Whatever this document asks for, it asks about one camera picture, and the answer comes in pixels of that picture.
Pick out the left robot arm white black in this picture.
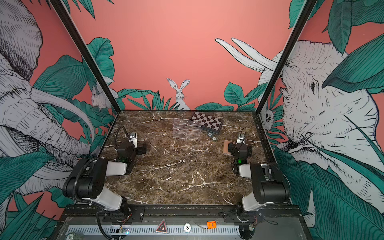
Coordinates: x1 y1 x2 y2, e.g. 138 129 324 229
62 142 147 222

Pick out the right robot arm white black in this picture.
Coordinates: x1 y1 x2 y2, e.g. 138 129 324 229
227 142 291 212

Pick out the folded checkered chess board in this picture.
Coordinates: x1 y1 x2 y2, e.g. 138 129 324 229
191 112 224 134

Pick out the clear acrylic organizer box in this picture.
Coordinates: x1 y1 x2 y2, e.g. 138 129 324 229
173 119 202 141

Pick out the orange tag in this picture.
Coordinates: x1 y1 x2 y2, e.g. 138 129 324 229
207 221 217 230

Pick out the red warning triangle sticker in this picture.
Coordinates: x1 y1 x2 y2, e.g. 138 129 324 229
156 219 169 234

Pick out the white round button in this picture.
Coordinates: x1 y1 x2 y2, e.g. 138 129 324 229
183 223 192 233

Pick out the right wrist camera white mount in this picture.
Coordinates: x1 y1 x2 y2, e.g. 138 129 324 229
236 133 245 144

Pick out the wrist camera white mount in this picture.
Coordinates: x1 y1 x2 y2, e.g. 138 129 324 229
236 133 245 144
129 133 138 149

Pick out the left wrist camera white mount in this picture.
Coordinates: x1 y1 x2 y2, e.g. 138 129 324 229
129 133 138 149

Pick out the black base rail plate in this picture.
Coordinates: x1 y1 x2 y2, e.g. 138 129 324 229
56 203 304 224

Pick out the left black frame post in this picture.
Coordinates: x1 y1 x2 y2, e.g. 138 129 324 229
50 0 121 114

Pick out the black frame post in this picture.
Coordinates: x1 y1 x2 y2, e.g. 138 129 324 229
256 0 317 115
50 0 121 114

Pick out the right black frame post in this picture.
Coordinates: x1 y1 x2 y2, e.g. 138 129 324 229
256 0 317 115

